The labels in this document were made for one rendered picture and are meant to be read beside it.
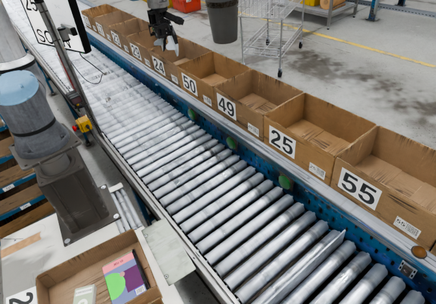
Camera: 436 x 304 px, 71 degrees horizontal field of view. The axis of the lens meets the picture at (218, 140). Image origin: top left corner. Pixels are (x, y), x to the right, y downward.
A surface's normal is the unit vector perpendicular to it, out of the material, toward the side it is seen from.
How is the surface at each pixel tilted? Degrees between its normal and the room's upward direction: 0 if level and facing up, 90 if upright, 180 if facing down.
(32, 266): 0
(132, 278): 0
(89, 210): 90
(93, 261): 88
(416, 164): 89
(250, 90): 89
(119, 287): 0
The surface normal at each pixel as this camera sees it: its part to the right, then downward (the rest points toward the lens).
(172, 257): -0.10, -0.77
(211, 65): 0.60, 0.46
